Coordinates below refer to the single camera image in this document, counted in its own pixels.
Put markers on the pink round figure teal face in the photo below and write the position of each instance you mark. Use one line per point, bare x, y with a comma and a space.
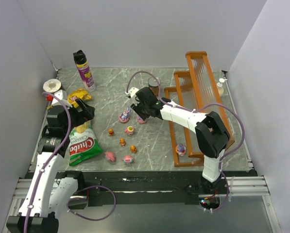
128, 159

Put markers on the yellow snack bag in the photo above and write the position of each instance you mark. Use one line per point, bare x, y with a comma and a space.
80, 93

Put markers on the purple cat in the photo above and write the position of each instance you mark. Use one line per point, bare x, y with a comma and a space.
140, 120

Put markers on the orange bear figure right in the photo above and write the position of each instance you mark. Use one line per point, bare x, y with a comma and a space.
133, 149

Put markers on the orange bear figure middle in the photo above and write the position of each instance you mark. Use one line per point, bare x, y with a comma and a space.
122, 142

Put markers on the green Chuba cassava chips bag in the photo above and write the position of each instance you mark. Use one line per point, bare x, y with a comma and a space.
83, 144

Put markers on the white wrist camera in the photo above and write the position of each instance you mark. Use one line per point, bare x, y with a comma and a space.
131, 92
62, 96

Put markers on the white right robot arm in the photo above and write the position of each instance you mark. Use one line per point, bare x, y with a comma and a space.
211, 133

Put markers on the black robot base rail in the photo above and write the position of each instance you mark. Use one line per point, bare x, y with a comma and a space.
144, 187

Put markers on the small orange bear figure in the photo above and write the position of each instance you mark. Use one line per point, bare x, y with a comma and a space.
110, 132

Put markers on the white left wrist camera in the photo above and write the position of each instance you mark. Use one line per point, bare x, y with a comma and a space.
62, 96

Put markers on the purple bunny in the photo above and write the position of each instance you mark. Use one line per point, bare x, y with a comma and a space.
125, 116

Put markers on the chips tube with white lid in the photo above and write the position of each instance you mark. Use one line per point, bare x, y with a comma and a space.
52, 85

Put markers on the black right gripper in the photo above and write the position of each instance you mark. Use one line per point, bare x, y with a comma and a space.
140, 107

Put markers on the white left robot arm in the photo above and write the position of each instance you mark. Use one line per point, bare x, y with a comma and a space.
42, 205

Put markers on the pink pig figure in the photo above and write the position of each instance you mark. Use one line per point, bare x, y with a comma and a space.
110, 156

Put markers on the purple insect spray can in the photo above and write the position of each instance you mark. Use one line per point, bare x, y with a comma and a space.
84, 70

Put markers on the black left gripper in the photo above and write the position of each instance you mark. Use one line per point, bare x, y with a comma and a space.
81, 110

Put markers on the brown tin can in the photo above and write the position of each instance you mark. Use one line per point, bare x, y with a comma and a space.
153, 84

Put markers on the pink figure with green hat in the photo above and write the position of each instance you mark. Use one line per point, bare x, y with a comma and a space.
129, 130

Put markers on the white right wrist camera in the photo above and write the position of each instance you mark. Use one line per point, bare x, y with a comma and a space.
131, 92

